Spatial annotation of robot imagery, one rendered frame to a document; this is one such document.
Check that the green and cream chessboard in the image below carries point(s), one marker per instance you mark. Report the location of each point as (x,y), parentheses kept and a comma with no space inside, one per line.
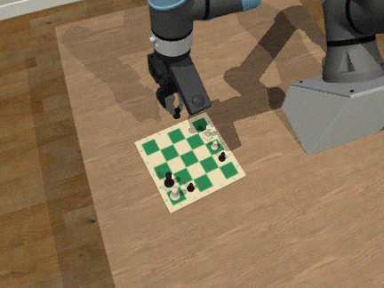
(182,150)

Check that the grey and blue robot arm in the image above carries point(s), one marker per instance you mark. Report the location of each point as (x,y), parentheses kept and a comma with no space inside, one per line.
(352,54)

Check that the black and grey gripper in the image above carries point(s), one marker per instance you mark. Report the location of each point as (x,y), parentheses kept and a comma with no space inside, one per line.
(167,87)

